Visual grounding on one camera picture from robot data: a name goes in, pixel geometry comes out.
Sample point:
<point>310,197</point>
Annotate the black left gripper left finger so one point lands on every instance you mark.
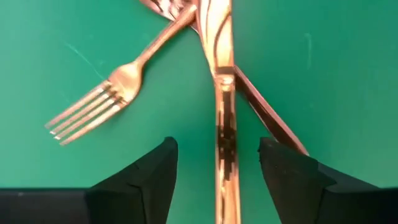
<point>124,199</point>

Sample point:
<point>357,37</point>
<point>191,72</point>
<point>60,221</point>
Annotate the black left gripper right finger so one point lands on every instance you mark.
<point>311,199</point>

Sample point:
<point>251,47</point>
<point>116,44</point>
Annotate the copper table knife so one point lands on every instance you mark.
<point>227,124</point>

